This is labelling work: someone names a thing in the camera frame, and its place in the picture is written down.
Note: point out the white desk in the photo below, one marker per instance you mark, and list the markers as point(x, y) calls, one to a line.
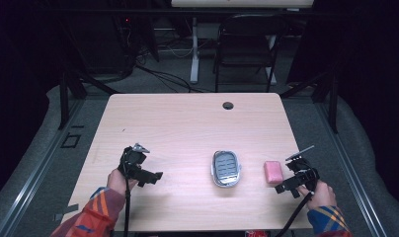
point(195, 49)

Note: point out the black folding chair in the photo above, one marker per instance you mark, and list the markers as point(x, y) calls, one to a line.
point(247, 46)

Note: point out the person's left hand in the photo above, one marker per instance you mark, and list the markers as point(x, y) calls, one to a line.
point(118, 183)

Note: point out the grey soap dish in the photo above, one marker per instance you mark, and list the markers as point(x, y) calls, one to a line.
point(225, 168)

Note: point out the red packet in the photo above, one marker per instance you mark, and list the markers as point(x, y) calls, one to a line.
point(256, 233)

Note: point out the pink soap bar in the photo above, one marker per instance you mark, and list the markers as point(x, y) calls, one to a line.
point(273, 172)

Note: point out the black metal stand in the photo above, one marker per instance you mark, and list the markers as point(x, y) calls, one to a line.
point(64, 98)
point(334, 102)

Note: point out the person's right hand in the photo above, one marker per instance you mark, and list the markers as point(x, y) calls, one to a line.
point(320, 197)

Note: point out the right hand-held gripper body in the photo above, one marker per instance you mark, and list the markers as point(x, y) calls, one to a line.
point(302, 169)

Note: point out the grey tape strip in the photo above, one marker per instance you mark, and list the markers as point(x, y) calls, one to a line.
point(67, 211)

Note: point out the aluminium floor rail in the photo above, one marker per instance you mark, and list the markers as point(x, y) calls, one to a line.
point(33, 184)
point(349, 174)

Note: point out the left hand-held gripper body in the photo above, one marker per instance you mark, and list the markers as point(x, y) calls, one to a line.
point(132, 161)

